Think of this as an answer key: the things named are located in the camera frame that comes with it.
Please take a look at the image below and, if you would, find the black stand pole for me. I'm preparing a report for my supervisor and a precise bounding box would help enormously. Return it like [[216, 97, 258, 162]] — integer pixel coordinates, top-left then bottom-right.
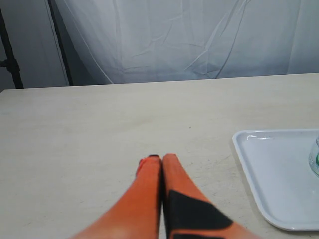
[[0, 11, 24, 89]]

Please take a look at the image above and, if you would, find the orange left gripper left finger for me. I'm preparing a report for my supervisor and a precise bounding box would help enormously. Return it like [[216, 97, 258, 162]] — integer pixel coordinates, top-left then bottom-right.
[[72, 155, 162, 239]]

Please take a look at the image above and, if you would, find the white backdrop cloth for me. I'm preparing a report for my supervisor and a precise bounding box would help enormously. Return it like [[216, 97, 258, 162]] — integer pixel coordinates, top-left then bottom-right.
[[56, 0, 319, 84]]

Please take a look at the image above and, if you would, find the white plastic tray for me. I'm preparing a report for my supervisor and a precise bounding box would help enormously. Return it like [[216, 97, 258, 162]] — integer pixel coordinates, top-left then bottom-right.
[[232, 129, 319, 231]]

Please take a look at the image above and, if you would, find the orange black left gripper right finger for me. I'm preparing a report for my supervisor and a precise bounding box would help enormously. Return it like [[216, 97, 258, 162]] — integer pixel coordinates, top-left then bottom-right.
[[162, 154, 260, 239]]

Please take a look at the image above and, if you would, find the black backdrop frame pole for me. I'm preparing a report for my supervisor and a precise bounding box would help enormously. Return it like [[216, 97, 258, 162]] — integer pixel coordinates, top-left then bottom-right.
[[48, 0, 74, 86]]

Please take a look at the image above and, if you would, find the clear plastic bottle green label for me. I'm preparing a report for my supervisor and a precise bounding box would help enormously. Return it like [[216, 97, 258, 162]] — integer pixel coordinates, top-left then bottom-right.
[[308, 135, 319, 176]]

